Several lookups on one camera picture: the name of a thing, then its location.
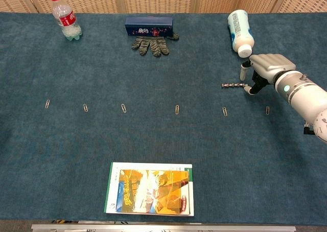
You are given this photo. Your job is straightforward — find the grey knit work glove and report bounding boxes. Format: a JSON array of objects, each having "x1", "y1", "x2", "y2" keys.
[{"x1": 131, "y1": 32, "x2": 180, "y2": 58}]

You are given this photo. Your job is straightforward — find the white lotion bottle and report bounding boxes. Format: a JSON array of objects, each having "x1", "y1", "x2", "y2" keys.
[{"x1": 227, "y1": 9, "x2": 256, "y2": 59}]

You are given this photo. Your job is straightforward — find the yellow cover book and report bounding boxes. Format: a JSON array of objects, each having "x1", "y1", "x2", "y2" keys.
[{"x1": 115, "y1": 169, "x2": 191, "y2": 215}]

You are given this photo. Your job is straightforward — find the blue rectangular box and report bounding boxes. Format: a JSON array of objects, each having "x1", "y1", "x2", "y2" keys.
[{"x1": 124, "y1": 16, "x2": 175, "y2": 37}]

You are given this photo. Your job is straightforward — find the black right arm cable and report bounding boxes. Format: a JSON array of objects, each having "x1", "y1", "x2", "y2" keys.
[{"x1": 303, "y1": 123, "x2": 316, "y2": 136}]

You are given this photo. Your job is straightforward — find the clear bottle red label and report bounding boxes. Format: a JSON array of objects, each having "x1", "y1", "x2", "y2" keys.
[{"x1": 48, "y1": 0, "x2": 83, "y2": 42}]

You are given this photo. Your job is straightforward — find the white green book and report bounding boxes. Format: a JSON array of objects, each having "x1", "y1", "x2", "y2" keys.
[{"x1": 104, "y1": 161, "x2": 195, "y2": 217}]

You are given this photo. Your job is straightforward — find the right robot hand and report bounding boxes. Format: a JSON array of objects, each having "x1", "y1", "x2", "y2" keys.
[{"x1": 239, "y1": 53, "x2": 297, "y2": 95}]

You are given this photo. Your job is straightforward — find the aluminium profile rail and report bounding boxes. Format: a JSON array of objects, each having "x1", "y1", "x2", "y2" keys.
[{"x1": 31, "y1": 223, "x2": 297, "y2": 232}]

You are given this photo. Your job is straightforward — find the metal bolt tool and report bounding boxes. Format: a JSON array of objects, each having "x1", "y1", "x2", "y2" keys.
[{"x1": 221, "y1": 82, "x2": 249, "y2": 89}]

